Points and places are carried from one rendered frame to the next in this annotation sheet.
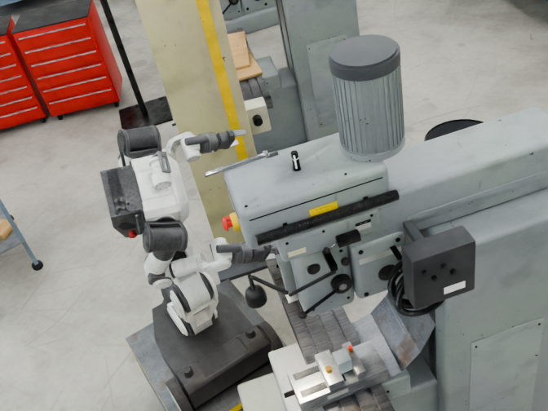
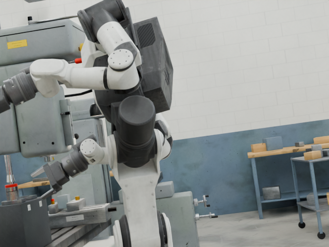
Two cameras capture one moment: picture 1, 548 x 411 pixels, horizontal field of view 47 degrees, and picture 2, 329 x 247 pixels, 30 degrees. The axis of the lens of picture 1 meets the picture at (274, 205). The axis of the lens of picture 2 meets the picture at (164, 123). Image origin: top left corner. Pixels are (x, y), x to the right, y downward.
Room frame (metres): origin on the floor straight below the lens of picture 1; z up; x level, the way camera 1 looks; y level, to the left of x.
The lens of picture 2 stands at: (4.15, 1.13, 1.34)
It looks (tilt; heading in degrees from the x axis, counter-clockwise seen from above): 1 degrees up; 194
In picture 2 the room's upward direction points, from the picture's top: 8 degrees counter-clockwise
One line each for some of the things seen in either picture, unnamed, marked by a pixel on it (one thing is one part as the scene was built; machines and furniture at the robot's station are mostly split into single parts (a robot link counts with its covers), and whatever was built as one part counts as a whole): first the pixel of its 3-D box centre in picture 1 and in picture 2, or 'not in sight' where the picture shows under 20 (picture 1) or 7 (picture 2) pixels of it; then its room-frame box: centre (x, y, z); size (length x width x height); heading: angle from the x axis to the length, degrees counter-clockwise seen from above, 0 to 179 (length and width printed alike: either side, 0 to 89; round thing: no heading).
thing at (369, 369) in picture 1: (337, 373); (72, 212); (1.42, -0.08, 1.02); 0.35 x 0.15 x 0.11; 100
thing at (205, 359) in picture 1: (199, 326); not in sight; (2.19, 0.52, 0.59); 0.64 x 0.52 x 0.33; 24
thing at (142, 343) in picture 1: (218, 372); not in sight; (2.19, 0.52, 0.20); 0.78 x 0.68 x 0.40; 24
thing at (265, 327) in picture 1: (270, 339); not in sight; (2.08, 0.18, 0.50); 0.20 x 0.05 x 0.20; 24
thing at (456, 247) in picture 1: (439, 269); not in sight; (1.27, -0.44, 1.62); 0.20 x 0.09 x 0.21; 97
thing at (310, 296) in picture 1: (317, 262); (42, 120); (1.56, -0.10, 1.47); 0.21 x 0.19 x 0.32; 7
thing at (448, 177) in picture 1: (447, 177); not in sight; (1.63, -0.59, 1.66); 0.80 x 0.23 x 0.20; 97
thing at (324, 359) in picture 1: (329, 369); (76, 204); (1.42, -0.06, 1.06); 0.15 x 0.06 x 0.04; 10
